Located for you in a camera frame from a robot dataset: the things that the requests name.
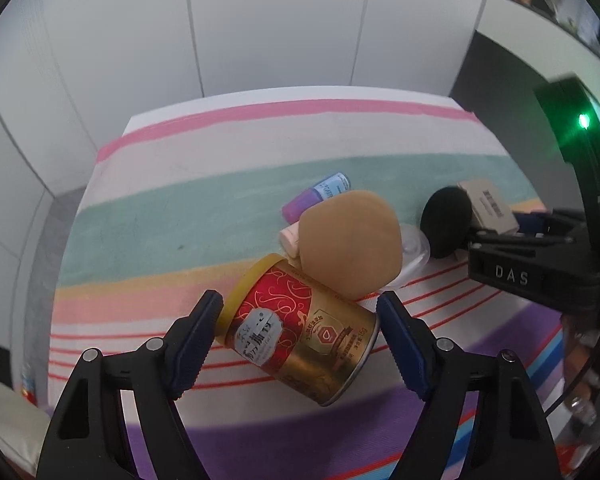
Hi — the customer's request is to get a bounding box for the red gold tin can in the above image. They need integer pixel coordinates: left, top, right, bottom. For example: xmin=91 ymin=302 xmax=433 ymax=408
xmin=214 ymin=254 xmax=379 ymax=406

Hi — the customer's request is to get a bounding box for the purple blue small tube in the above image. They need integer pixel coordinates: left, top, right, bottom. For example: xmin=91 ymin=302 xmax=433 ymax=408
xmin=282 ymin=172 xmax=351 ymax=224

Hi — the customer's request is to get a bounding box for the cream padded chair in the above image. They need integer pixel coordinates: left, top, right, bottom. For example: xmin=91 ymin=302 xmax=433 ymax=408
xmin=0 ymin=382 xmax=50 ymax=477

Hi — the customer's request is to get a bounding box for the beige small carton box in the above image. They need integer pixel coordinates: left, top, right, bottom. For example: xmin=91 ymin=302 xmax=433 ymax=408
xmin=457 ymin=179 xmax=519 ymax=234

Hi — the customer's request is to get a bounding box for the white small table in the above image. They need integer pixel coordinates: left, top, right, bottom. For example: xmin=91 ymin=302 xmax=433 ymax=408
xmin=119 ymin=84 xmax=477 ymax=137

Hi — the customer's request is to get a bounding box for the tan makeup sponge puff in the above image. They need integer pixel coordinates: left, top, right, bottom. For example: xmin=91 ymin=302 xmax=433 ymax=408
xmin=299 ymin=191 xmax=403 ymax=300

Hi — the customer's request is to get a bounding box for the black powder puff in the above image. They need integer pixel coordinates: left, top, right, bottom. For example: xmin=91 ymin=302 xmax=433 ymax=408
xmin=419 ymin=186 xmax=472 ymax=259

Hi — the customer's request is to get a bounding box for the clear contact lens case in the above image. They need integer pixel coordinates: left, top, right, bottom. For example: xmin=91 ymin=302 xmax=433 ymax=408
xmin=381 ymin=223 xmax=430 ymax=292

